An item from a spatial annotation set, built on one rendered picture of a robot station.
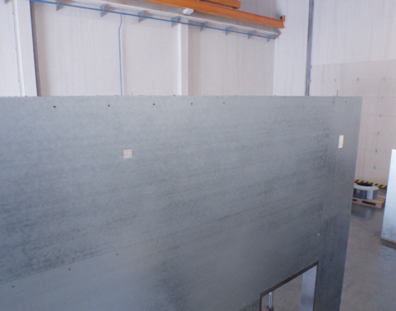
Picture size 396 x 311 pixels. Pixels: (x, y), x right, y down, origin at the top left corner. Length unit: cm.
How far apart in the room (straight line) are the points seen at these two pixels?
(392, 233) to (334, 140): 606
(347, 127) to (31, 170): 186
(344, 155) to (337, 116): 31
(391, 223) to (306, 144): 625
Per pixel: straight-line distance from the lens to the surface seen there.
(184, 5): 1134
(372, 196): 1053
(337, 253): 253
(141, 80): 1062
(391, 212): 791
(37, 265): 113
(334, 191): 223
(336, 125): 211
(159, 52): 1104
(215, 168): 135
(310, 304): 249
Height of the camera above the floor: 320
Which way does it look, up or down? 11 degrees down
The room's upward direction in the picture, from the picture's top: straight up
